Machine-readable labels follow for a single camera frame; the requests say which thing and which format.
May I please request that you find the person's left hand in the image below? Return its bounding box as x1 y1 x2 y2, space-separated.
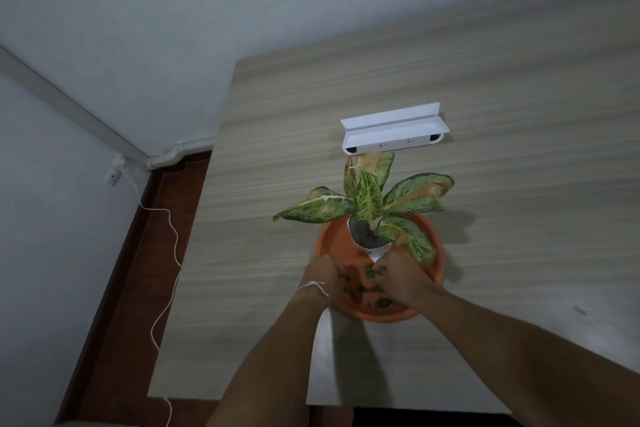
301 256 352 298

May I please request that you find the person's right hand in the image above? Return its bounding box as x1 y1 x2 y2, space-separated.
371 252 437 311

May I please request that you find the person's left forearm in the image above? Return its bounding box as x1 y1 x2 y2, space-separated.
206 287 331 427

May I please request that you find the person's right forearm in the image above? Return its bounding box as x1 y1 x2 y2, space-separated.
410 286 640 427

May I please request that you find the round orange plastic tray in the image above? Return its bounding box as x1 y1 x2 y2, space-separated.
315 211 446 323

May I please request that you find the white plastic plant pot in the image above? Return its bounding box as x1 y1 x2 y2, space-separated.
347 216 393 265

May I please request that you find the variegated green leafy plant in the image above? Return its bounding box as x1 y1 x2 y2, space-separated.
272 151 456 265

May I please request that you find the white plastic stand device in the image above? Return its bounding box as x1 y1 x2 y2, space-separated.
340 102 450 156

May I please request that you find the white thread bracelet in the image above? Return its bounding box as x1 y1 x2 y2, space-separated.
295 281 331 298

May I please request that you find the thin white cable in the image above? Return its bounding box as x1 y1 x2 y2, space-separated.
120 164 183 427

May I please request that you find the white wall plug adapter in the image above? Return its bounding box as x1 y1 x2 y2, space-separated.
103 154 126 187

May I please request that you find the white wall cable trunking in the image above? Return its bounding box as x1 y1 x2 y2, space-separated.
0 45 217 172

